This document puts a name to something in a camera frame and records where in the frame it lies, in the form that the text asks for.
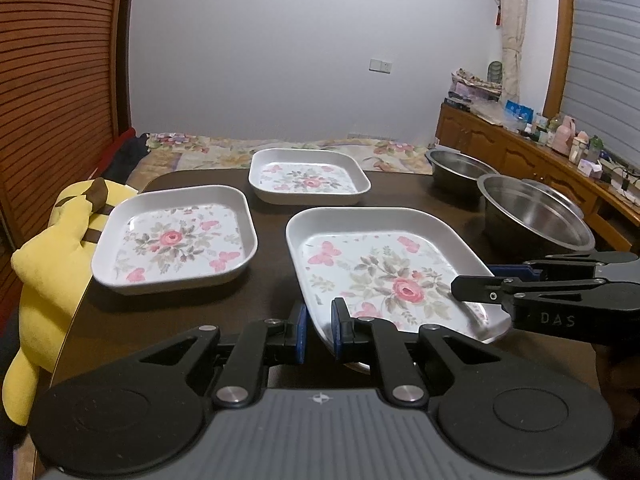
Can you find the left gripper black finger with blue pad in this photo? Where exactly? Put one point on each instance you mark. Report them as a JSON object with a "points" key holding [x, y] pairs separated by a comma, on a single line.
{"points": [[500, 411], [141, 412]]}

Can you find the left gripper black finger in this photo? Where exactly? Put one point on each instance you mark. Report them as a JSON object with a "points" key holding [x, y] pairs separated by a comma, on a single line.
{"points": [[498, 290], [613, 266]]}

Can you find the large steel bowl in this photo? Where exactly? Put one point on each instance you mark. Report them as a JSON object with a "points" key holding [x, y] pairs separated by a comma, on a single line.
{"points": [[529, 223]]}

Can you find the floral square plate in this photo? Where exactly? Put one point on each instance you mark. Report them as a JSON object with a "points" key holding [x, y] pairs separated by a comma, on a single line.
{"points": [[177, 239], [388, 262], [296, 177]]}

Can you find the small steel bowl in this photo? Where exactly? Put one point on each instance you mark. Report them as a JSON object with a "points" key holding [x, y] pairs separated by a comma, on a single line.
{"points": [[456, 172]]}

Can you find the white tissue box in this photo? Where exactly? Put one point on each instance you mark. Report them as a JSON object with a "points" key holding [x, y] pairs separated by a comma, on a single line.
{"points": [[591, 170]]}

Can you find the green cap bottle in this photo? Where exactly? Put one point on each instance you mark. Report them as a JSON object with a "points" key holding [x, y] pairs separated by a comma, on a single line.
{"points": [[594, 149]]}

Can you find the pink thermos bottle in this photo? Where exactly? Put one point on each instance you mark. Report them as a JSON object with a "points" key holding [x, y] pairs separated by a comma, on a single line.
{"points": [[564, 136]]}

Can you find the wooden sideboard cabinet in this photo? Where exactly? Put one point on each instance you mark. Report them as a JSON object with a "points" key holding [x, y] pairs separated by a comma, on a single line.
{"points": [[613, 219]]}

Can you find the yellow plush toy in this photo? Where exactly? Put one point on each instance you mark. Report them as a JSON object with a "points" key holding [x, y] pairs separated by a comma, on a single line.
{"points": [[55, 269]]}

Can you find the blue white box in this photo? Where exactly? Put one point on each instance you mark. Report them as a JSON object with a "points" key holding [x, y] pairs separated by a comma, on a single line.
{"points": [[519, 111]]}

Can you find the grey window blind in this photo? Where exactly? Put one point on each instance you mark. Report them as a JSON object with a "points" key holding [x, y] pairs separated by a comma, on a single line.
{"points": [[601, 90]]}

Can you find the stack of folded fabrics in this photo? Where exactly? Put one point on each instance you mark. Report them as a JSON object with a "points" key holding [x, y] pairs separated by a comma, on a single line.
{"points": [[470, 88]]}

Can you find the beige curtain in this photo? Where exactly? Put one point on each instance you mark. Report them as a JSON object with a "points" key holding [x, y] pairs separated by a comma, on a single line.
{"points": [[513, 24]]}

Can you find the wooden louvered wardrobe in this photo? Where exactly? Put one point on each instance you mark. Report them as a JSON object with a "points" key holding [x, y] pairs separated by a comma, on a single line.
{"points": [[64, 103]]}

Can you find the white wall switch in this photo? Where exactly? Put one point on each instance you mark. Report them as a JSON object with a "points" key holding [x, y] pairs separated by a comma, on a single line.
{"points": [[379, 66]]}

